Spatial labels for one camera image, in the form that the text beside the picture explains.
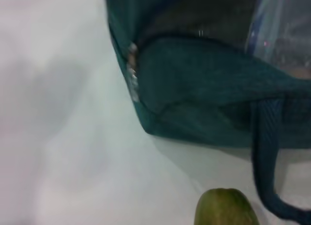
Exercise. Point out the green cucumber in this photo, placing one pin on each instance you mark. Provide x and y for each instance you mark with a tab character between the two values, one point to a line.
223	208

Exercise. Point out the clear plastic blue-rimmed food container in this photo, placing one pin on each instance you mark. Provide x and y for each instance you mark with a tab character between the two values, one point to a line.
279	28

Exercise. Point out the dark teal fabric lunch bag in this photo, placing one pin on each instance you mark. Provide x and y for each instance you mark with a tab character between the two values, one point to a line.
194	89

